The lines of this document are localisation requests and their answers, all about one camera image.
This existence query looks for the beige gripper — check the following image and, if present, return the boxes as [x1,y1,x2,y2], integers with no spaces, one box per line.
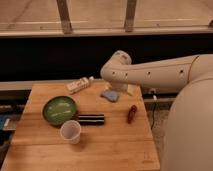
[108,82,131,96]

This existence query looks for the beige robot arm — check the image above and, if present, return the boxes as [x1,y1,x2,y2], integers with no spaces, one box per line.
[100,50,213,171]

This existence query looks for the green ceramic bowl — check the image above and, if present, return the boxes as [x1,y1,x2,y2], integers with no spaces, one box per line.
[42,96,77,126]

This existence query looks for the blue cloth piece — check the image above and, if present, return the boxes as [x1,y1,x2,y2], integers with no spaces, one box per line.
[101,90,119,102]

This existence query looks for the dark red elongated object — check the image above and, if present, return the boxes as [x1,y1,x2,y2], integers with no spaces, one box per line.
[127,105,137,124]

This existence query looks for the black rectangular bar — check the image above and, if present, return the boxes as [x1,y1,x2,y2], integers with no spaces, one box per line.
[77,114,105,125]

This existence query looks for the translucent plastic cup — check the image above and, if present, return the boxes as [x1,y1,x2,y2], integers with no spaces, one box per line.
[60,120,81,144]

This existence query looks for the black cable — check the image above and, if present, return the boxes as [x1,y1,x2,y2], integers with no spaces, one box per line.
[148,94,159,130]

